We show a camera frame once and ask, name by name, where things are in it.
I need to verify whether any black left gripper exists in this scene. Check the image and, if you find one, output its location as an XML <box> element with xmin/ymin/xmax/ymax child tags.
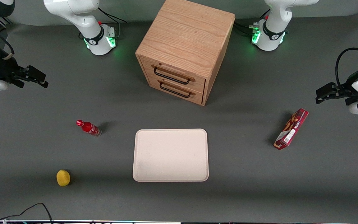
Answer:
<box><xmin>315</xmin><ymin>69</ymin><xmax>358</xmax><ymax>106</ymax></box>

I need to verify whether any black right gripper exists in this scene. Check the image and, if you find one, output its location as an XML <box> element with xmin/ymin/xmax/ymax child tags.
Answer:
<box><xmin>0</xmin><ymin>57</ymin><xmax>49</xmax><ymax>89</ymax></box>

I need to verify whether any red coke bottle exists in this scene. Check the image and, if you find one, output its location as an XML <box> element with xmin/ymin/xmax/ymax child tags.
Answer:
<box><xmin>76</xmin><ymin>119</ymin><xmax>102</xmax><ymax>137</ymax></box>

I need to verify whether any beige plastic tray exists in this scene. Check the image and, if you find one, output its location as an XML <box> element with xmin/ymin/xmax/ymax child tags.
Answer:
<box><xmin>132</xmin><ymin>128</ymin><xmax>209</xmax><ymax>182</ymax></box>

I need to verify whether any red snack box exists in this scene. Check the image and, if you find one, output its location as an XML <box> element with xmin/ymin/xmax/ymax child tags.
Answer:
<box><xmin>273</xmin><ymin>108</ymin><xmax>310</xmax><ymax>150</ymax></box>

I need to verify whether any yellow lemon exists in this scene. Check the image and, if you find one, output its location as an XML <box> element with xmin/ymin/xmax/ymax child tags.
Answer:
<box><xmin>56</xmin><ymin>169</ymin><xmax>71</xmax><ymax>187</ymax></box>

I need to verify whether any wooden drawer front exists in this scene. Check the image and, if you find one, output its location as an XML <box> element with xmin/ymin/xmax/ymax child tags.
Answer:
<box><xmin>148</xmin><ymin>76</ymin><xmax>204</xmax><ymax>105</ymax></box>
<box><xmin>140</xmin><ymin>57</ymin><xmax>206</xmax><ymax>94</ymax></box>

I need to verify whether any wooden drawer cabinet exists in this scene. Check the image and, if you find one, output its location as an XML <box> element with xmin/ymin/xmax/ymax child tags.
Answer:
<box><xmin>135</xmin><ymin>0</ymin><xmax>236</xmax><ymax>106</ymax></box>

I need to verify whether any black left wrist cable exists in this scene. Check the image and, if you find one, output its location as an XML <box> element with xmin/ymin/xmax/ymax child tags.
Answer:
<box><xmin>336</xmin><ymin>47</ymin><xmax>358</xmax><ymax>86</ymax></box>

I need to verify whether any black right arm base cable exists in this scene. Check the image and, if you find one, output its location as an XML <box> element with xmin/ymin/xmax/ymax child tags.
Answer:
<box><xmin>98</xmin><ymin>7</ymin><xmax>127</xmax><ymax>39</ymax></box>

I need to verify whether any black arm base cable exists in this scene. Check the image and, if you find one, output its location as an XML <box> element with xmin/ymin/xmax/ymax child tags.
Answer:
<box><xmin>98</xmin><ymin>7</ymin><xmax>127</xmax><ymax>39</ymax></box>
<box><xmin>233</xmin><ymin>9</ymin><xmax>270</xmax><ymax>36</ymax></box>

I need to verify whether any black left arm base cable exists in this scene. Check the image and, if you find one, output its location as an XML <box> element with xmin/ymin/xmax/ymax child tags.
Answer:
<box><xmin>233</xmin><ymin>9</ymin><xmax>270</xmax><ymax>36</ymax></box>

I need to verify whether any black cable at table edge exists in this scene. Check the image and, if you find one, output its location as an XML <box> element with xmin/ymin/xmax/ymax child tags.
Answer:
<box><xmin>0</xmin><ymin>203</ymin><xmax>54</xmax><ymax>224</ymax></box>

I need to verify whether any black metal drawer handle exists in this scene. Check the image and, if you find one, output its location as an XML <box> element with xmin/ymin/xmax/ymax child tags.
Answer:
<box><xmin>153</xmin><ymin>67</ymin><xmax>191</xmax><ymax>85</ymax></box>
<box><xmin>159</xmin><ymin>81</ymin><xmax>192</xmax><ymax>99</ymax></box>

